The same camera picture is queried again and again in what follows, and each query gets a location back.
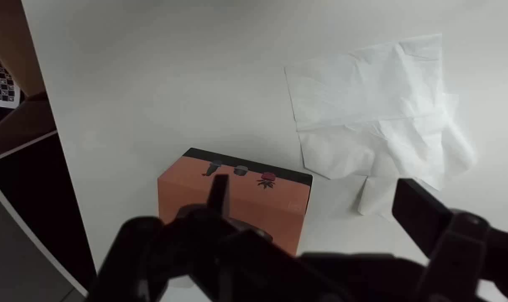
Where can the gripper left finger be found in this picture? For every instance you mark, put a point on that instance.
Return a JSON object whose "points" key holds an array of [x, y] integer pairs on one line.
{"points": [[203, 251]]}

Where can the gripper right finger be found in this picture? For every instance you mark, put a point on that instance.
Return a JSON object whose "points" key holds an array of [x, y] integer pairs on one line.
{"points": [[443, 235]]}

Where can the orange tissue box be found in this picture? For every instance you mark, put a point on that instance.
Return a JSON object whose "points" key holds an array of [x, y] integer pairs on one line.
{"points": [[254, 197]]}

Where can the white tissue paper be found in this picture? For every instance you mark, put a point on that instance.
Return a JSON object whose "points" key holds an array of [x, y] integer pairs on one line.
{"points": [[375, 117]]}

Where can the brown wooden shelf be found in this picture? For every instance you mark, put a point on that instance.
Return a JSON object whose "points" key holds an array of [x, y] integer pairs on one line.
{"points": [[14, 84]]}

